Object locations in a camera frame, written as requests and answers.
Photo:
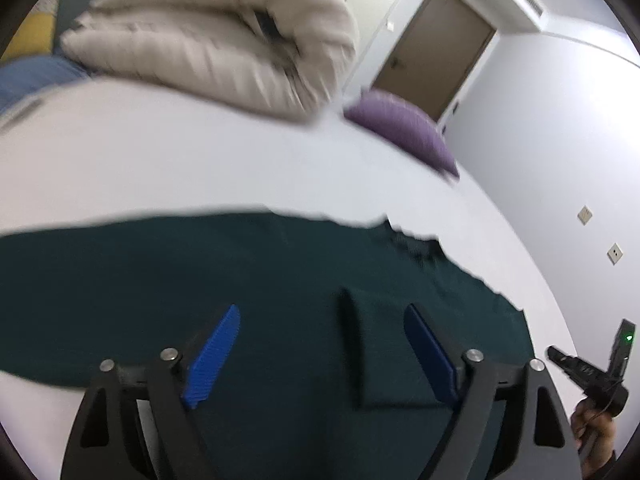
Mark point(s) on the upper wall socket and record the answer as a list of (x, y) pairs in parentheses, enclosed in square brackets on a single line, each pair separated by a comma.
[(584, 215)]

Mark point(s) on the yellow patterned cushion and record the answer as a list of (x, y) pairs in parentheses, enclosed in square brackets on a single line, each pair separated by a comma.
[(35, 34)]

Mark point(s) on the wall socket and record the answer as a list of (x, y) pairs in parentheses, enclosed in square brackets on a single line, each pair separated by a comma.
[(584, 215), (614, 254)]

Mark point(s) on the folded beige duvet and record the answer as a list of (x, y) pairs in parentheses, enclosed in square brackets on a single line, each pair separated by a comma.
[(281, 58)]

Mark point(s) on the lower wall socket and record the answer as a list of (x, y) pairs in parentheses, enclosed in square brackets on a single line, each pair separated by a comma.
[(614, 254)]

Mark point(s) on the blue pillow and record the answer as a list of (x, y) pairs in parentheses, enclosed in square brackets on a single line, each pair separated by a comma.
[(24, 76)]

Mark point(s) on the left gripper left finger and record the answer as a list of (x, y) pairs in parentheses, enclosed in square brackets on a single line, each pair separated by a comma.
[(136, 421)]

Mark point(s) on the person's right hand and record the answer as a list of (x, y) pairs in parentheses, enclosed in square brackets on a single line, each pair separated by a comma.
[(601, 426)]

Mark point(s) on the brown wooden door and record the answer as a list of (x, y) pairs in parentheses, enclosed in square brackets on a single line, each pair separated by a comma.
[(435, 55)]

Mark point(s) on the dark green knit sweater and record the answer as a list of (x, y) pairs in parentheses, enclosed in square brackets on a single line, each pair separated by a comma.
[(321, 382)]

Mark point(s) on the white bed sheet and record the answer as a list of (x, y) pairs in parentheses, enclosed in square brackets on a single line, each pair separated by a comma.
[(112, 149)]

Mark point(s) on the purple cushion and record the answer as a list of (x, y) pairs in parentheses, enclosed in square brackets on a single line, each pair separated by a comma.
[(406, 126)]

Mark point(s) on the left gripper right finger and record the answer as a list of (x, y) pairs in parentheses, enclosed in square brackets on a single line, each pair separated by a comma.
[(507, 421)]

